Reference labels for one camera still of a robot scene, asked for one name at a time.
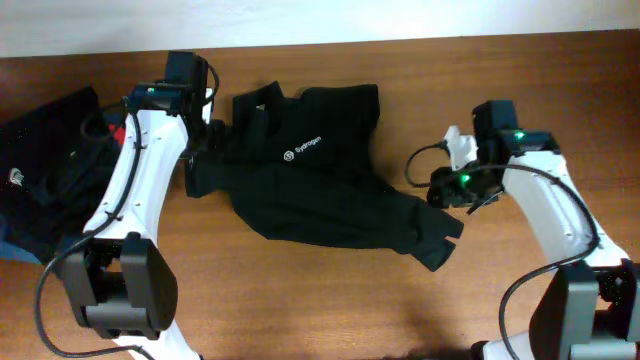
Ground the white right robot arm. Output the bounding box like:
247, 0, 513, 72
427, 100, 639, 359

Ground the black polo shirt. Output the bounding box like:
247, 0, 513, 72
185, 82, 464, 272

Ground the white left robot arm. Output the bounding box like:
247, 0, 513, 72
45, 51, 218, 359

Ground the red garment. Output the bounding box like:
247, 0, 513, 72
108, 124, 126, 146

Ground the black garment with logo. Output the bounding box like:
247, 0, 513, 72
1, 86, 120, 263

